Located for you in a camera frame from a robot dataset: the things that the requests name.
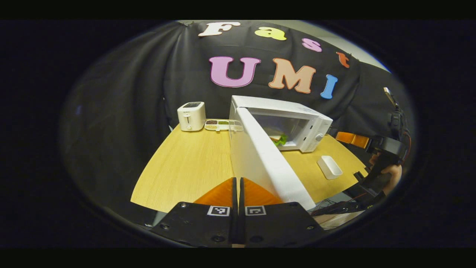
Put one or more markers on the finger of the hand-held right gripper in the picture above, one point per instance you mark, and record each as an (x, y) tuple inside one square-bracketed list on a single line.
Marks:
[(351, 139)]

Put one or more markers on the white microwave oven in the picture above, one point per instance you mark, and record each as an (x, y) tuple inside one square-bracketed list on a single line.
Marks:
[(260, 160)]

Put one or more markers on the sandwich with green lettuce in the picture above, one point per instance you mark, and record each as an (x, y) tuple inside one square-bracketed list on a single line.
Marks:
[(279, 140)]

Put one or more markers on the white toaster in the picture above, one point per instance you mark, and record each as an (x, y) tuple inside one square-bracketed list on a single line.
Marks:
[(190, 117)]

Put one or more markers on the clear compartment tray of seeds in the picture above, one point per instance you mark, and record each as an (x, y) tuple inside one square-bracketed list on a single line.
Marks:
[(219, 125)]

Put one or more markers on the white rectangular dish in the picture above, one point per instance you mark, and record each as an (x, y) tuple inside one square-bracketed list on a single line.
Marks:
[(329, 167)]

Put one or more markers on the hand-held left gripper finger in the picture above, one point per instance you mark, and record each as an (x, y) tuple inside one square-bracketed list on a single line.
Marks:
[(241, 201), (234, 201)]

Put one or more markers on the black backdrop cloth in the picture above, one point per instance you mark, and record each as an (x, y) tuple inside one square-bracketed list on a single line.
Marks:
[(122, 111)]

